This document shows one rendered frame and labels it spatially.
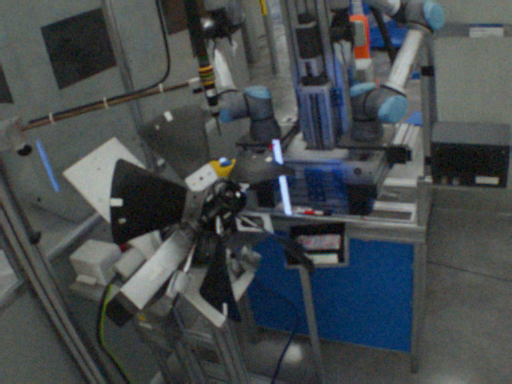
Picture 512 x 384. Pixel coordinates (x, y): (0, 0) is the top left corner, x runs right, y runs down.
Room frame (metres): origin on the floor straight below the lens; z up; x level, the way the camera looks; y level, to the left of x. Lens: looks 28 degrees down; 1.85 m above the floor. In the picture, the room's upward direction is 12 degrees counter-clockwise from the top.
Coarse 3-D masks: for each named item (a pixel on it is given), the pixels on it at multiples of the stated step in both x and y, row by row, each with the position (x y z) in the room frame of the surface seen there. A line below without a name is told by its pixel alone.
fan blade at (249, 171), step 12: (240, 156) 1.52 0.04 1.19; (252, 156) 1.51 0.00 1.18; (264, 156) 1.52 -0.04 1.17; (240, 168) 1.43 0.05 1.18; (252, 168) 1.42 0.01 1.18; (264, 168) 1.42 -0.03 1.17; (276, 168) 1.43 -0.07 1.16; (288, 168) 1.45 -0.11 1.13; (240, 180) 1.33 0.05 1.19; (252, 180) 1.32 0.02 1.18; (264, 180) 1.33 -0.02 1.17
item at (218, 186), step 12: (216, 180) 1.20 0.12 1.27; (228, 180) 1.23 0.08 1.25; (204, 192) 1.22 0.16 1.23; (216, 192) 1.17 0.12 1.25; (240, 192) 1.22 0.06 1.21; (204, 204) 1.18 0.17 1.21; (216, 204) 1.15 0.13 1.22; (228, 204) 1.16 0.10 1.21; (240, 204) 1.18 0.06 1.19; (204, 216) 1.19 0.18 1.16; (228, 216) 1.15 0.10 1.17; (204, 228) 1.17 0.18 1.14; (228, 228) 1.21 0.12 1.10
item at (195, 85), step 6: (198, 78) 1.30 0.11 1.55; (192, 84) 1.28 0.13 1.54; (198, 84) 1.28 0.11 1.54; (198, 90) 1.27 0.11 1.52; (198, 96) 1.28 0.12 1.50; (204, 102) 1.28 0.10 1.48; (222, 102) 1.30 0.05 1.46; (204, 108) 1.28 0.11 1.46; (210, 108) 1.27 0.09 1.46; (216, 108) 1.26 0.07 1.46; (222, 108) 1.27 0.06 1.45
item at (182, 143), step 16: (176, 112) 1.44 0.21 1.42; (192, 112) 1.44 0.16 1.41; (144, 128) 1.39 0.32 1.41; (176, 128) 1.39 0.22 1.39; (192, 128) 1.38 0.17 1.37; (160, 144) 1.36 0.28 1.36; (176, 144) 1.35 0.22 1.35; (192, 144) 1.34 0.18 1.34; (208, 144) 1.34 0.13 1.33; (176, 160) 1.31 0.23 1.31; (192, 160) 1.30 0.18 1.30; (208, 160) 1.29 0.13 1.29
